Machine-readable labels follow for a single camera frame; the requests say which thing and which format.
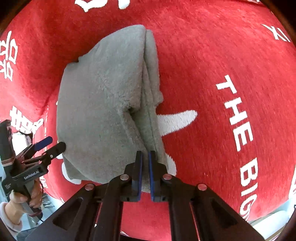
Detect grey knit sweater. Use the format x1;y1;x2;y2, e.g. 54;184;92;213
57;25;170;192

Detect person's left hand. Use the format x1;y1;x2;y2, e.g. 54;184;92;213
4;179;43;225

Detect red blanket white characters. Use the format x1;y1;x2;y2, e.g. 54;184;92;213
0;0;296;241

